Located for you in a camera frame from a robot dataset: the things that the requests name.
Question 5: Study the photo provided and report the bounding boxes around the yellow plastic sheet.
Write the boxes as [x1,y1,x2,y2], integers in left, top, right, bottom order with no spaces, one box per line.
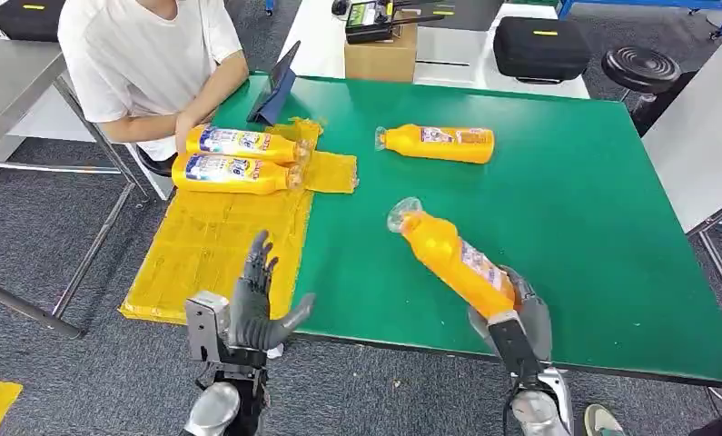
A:
[118,117,360,326]

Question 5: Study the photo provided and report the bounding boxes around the brown cardboard box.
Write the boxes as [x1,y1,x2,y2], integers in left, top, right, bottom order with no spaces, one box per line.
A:
[343,21,419,84]

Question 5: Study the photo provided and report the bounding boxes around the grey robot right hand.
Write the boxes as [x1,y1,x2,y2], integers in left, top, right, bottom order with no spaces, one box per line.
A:
[467,264,554,363]

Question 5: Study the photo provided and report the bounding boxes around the tablet in blue case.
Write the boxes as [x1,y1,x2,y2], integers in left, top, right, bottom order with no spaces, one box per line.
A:
[246,40,302,125]

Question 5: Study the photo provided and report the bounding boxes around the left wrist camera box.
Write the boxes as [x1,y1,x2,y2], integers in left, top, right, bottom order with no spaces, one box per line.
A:
[183,291,232,365]

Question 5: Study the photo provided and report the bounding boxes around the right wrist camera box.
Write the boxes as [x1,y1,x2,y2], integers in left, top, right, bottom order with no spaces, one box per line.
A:
[487,310,545,386]

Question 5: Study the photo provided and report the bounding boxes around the grey table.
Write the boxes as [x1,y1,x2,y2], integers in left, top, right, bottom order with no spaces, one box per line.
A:
[639,17,722,326]

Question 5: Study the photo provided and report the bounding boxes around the person's shoe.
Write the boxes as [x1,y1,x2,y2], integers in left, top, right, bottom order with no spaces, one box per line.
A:
[584,404,627,436]

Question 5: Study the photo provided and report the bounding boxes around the black remote controller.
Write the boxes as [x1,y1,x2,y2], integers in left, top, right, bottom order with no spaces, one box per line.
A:
[343,0,455,45]

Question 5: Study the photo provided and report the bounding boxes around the steel table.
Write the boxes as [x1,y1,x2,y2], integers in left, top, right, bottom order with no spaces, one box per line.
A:
[0,38,157,340]

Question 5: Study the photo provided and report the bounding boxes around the green table mat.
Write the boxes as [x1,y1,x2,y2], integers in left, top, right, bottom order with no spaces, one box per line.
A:
[206,72,722,386]

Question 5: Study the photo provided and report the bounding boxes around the orange drink bottle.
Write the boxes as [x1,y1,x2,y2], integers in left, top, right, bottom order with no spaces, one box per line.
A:
[184,124,312,164]
[374,124,496,164]
[387,197,519,322]
[171,153,304,196]

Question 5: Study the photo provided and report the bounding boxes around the white table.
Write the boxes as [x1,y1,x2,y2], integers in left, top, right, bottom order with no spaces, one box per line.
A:
[279,0,590,101]

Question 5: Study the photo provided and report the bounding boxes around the person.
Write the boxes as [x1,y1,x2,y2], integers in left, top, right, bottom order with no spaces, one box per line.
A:
[56,0,251,163]

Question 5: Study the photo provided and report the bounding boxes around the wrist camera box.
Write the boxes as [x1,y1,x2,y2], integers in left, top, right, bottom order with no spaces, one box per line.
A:
[183,291,232,365]
[487,310,545,386]

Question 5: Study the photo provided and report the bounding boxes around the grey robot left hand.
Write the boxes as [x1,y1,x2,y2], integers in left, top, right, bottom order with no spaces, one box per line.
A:
[226,230,317,353]

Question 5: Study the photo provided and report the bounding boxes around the person's right hand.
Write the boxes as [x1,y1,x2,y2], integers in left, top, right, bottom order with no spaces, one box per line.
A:
[173,111,201,156]

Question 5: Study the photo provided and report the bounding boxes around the black round stool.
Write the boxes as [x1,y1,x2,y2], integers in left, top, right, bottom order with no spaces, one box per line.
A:
[600,45,684,122]

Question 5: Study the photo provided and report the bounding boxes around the black case with yellow label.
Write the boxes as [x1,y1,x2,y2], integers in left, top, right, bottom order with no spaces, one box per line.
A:
[0,0,67,44]
[492,15,592,84]

